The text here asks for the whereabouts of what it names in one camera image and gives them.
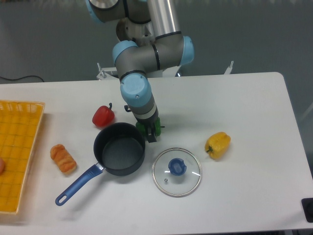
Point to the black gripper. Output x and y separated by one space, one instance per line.
151 136

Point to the green bell pepper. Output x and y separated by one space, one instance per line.
158 127

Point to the dark saucepan blue handle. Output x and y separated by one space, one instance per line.
119 150

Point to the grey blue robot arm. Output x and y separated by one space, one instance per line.
132 62

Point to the glass lid blue knob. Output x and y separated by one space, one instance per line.
176 172

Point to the red bell pepper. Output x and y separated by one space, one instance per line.
103 116

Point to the yellow bell pepper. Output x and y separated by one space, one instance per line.
217 145

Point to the orange bread loaf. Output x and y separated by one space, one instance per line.
63 159

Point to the yellow woven basket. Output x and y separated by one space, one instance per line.
19 125

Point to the black corner device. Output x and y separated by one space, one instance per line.
307 204

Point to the white left mounting bracket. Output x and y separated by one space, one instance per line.
106 73

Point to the white mounting bracket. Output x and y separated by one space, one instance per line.
106 73
229 68

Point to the white right mounting bracket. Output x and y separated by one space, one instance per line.
229 68

